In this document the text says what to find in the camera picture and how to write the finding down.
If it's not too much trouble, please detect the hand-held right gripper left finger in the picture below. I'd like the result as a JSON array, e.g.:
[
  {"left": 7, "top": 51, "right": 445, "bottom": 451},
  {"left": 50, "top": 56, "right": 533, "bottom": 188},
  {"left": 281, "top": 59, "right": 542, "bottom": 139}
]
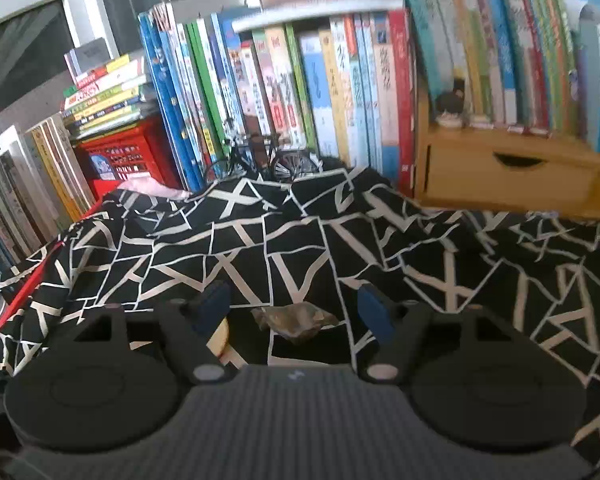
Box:
[{"left": 72, "top": 280, "right": 238, "bottom": 386}]

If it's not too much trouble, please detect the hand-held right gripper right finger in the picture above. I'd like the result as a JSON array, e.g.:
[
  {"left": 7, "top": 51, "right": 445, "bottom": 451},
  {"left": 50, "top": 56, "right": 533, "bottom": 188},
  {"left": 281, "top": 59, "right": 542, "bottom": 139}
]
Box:
[{"left": 357, "top": 283, "right": 518, "bottom": 385}]

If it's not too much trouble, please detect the brown wrapper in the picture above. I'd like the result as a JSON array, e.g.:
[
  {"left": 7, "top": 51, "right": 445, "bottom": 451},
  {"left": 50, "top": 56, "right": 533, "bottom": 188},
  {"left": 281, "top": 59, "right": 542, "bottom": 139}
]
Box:
[{"left": 250, "top": 304, "right": 338, "bottom": 346}]

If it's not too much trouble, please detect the row of tall thin books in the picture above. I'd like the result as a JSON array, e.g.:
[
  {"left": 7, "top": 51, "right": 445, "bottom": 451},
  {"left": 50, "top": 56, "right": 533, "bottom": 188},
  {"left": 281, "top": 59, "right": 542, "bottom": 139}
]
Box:
[{"left": 0, "top": 115, "right": 96, "bottom": 271}]

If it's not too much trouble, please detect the row of colourful upright books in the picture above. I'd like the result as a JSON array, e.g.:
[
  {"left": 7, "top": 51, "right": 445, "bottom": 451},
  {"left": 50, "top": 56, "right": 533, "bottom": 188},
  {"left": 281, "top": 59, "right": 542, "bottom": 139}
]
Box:
[{"left": 140, "top": 2, "right": 416, "bottom": 193}]

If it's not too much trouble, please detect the stack of flat books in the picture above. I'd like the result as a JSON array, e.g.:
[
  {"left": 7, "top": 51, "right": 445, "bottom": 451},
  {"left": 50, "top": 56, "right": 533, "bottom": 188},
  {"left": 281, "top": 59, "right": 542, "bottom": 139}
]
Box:
[{"left": 62, "top": 40, "right": 153, "bottom": 138}]

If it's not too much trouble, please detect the row of books on organizer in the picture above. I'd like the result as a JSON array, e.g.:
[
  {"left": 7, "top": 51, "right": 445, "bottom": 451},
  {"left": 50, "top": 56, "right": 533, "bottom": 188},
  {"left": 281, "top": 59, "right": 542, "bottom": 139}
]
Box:
[{"left": 395, "top": 0, "right": 600, "bottom": 158}]

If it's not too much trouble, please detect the black white geometric cloth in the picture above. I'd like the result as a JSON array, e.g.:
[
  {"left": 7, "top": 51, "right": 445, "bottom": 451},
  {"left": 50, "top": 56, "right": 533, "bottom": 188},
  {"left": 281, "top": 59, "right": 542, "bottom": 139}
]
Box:
[{"left": 0, "top": 165, "right": 600, "bottom": 471}]

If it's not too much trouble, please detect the pink cloth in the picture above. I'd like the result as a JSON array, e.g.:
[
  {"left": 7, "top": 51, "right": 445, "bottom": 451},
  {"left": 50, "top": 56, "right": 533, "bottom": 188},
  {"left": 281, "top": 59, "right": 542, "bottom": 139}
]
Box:
[{"left": 117, "top": 181, "right": 193, "bottom": 202}]

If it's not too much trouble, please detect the black model bicycle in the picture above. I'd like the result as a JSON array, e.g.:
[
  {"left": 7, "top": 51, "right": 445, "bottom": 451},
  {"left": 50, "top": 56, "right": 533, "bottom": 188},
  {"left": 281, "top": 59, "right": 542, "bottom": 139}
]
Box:
[{"left": 205, "top": 130, "right": 326, "bottom": 186}]

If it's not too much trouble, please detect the wooden desk organizer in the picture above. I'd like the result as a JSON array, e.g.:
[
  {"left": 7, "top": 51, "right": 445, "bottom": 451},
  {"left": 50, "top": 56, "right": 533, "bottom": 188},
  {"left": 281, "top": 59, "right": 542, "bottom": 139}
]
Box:
[{"left": 412, "top": 80, "right": 600, "bottom": 221}]

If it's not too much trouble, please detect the red plastic crate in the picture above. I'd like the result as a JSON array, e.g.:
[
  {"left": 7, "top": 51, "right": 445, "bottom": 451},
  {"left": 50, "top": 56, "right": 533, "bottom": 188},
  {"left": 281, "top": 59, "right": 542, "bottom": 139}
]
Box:
[{"left": 72, "top": 119, "right": 181, "bottom": 198}]

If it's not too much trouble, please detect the red thin folder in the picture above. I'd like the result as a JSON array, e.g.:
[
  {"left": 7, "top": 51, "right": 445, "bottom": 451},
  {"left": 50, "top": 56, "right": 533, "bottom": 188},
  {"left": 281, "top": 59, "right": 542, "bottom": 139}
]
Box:
[{"left": 0, "top": 200, "right": 106, "bottom": 336}]

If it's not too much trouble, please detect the small dark figurine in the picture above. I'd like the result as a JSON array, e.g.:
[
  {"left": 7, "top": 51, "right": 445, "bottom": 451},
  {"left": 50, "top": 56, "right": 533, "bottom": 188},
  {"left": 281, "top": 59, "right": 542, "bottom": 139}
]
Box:
[{"left": 434, "top": 77, "right": 468, "bottom": 128}]

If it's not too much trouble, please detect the window with white frame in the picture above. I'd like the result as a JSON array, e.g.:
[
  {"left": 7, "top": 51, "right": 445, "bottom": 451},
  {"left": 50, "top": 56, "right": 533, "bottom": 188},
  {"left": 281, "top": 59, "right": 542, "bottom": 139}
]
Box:
[{"left": 0, "top": 0, "right": 261, "bottom": 126}]

